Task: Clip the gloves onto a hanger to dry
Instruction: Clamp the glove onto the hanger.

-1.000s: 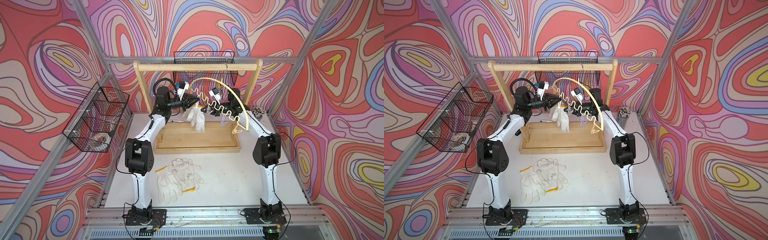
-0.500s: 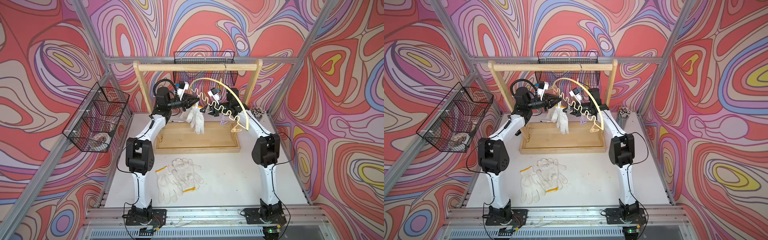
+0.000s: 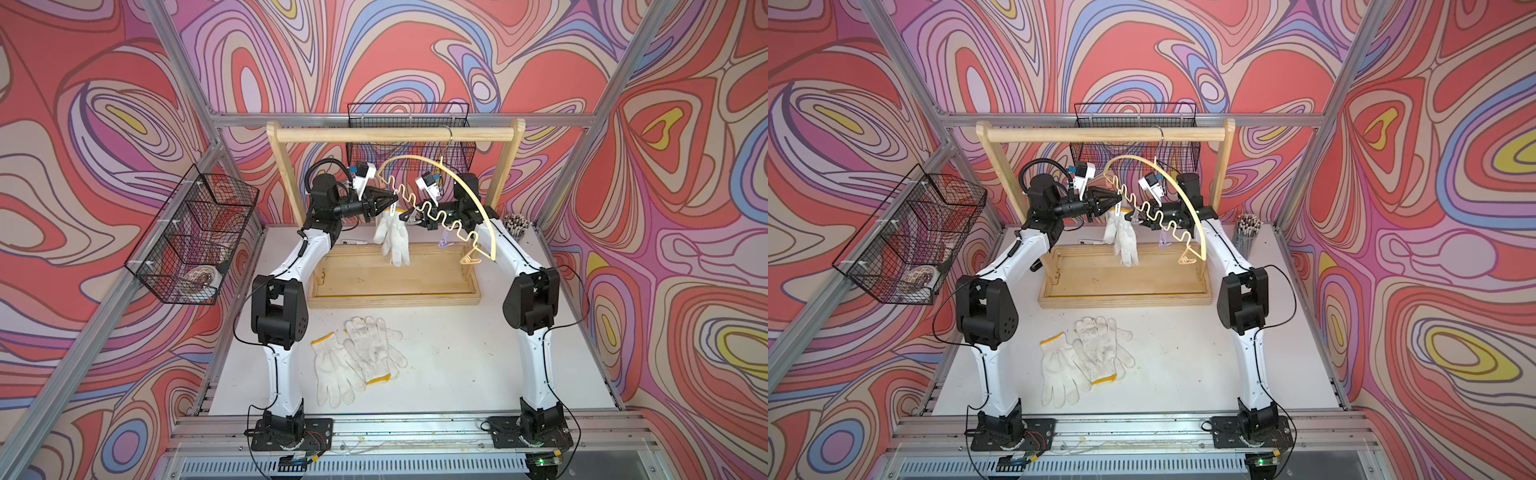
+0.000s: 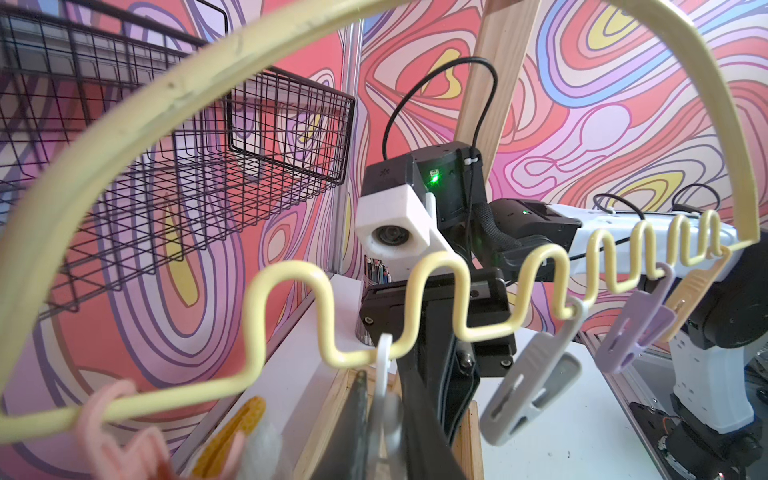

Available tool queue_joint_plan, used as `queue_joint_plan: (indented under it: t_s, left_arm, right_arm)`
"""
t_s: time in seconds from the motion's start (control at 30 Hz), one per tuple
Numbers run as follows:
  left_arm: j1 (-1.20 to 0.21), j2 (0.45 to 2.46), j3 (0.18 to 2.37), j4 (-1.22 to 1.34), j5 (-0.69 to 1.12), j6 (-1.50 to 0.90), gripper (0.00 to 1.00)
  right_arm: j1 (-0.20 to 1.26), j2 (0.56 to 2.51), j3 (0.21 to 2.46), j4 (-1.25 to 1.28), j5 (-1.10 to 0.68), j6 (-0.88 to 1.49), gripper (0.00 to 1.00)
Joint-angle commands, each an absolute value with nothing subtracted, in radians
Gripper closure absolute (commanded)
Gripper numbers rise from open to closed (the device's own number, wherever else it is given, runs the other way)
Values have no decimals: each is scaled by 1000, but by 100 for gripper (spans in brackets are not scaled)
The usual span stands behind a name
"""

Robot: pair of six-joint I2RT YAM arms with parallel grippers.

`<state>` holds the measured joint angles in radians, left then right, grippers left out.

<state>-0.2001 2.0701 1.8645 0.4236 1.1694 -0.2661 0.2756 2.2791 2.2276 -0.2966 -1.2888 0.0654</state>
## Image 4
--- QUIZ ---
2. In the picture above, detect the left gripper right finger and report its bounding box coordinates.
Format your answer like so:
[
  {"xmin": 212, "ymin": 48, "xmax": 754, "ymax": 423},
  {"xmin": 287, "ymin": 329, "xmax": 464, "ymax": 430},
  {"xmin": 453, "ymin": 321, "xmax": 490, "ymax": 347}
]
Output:
[{"xmin": 397, "ymin": 359, "xmax": 466, "ymax": 480}]

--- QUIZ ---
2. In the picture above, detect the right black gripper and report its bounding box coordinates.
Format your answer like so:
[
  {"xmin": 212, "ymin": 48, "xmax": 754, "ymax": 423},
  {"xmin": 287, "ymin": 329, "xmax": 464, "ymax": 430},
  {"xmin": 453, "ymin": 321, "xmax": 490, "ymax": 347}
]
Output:
[{"xmin": 358, "ymin": 268, "xmax": 517, "ymax": 443}]

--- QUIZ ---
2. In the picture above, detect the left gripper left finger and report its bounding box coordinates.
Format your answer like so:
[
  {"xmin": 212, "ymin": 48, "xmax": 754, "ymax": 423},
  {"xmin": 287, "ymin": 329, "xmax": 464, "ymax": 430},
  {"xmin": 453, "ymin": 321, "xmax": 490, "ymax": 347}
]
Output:
[{"xmin": 311, "ymin": 370, "xmax": 368, "ymax": 480}]

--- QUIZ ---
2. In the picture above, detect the yellow curved clip hanger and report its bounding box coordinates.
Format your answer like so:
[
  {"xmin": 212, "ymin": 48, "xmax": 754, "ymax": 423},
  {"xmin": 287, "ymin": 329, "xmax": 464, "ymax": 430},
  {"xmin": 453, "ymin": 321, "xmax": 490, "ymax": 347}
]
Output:
[{"xmin": 1, "ymin": 1, "xmax": 760, "ymax": 445}]

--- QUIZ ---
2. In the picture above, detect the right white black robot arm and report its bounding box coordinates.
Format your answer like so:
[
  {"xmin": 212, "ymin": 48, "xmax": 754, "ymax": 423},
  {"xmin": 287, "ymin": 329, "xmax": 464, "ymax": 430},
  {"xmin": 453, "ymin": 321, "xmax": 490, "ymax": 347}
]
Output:
[{"xmin": 355, "ymin": 189, "xmax": 767, "ymax": 479}]

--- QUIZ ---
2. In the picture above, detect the grey clothes peg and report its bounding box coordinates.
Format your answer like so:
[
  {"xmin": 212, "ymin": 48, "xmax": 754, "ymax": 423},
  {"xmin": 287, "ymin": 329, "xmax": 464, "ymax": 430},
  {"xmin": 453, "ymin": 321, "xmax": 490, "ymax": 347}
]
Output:
[{"xmin": 479, "ymin": 296, "xmax": 588, "ymax": 446}]

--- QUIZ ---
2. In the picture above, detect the purple clothes peg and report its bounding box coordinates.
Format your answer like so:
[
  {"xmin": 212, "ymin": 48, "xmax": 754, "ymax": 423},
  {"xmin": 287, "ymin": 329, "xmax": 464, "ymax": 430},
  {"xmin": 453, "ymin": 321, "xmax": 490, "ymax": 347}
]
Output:
[{"xmin": 594, "ymin": 262, "xmax": 676, "ymax": 374}]

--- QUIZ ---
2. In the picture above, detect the beige clothes peg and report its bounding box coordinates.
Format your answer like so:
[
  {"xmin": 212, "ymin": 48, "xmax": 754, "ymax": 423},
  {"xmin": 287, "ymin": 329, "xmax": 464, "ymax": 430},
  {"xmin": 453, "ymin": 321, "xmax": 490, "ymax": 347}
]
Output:
[{"xmin": 659, "ymin": 246, "xmax": 733, "ymax": 343}]

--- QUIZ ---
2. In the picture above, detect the wooden hanging rack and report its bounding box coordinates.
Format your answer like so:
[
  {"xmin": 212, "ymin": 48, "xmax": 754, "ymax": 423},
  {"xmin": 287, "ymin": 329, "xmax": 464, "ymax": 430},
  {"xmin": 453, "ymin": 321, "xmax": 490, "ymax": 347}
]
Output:
[{"xmin": 287, "ymin": 0, "xmax": 544, "ymax": 480}]

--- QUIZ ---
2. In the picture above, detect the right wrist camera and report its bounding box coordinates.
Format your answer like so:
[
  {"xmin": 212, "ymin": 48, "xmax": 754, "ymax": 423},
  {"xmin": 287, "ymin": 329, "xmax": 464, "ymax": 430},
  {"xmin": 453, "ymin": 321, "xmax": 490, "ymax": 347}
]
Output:
[{"xmin": 354, "ymin": 141, "xmax": 482, "ymax": 281}]

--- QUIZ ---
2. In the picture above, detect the back black wire basket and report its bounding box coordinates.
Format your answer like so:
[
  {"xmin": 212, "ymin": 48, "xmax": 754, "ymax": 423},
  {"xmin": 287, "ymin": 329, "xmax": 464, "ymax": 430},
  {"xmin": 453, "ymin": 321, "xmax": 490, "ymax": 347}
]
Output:
[{"xmin": 1, "ymin": 1, "xmax": 356, "ymax": 319}]

